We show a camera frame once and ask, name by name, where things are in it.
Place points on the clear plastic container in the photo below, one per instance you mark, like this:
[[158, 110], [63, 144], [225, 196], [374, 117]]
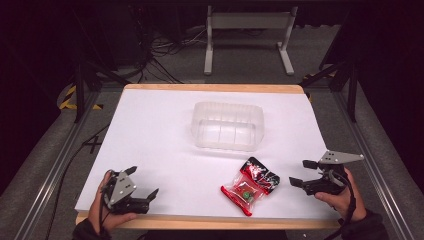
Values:
[[228, 126]]

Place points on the red snack packet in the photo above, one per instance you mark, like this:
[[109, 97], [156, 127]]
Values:
[[250, 187]]

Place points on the black metal stand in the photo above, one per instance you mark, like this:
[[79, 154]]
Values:
[[79, 90], [352, 93]]

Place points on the person's right hand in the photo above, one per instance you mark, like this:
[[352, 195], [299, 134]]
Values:
[[346, 200]]

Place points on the person's left hand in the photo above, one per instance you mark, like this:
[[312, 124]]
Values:
[[96, 210]]

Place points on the aluminium rail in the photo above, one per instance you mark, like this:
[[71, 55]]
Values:
[[56, 166], [373, 160]]

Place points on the yellow black hazard tape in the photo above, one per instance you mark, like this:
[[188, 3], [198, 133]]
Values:
[[68, 100]]

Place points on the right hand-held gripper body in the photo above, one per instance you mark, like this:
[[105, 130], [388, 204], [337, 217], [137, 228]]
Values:
[[328, 181]]

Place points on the white metal table frame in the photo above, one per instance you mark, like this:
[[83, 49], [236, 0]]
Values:
[[209, 50]]

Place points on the white paper sheet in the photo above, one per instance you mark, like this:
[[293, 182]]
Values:
[[160, 140]]

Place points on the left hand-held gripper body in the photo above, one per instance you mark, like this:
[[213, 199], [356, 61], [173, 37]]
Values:
[[121, 190]]

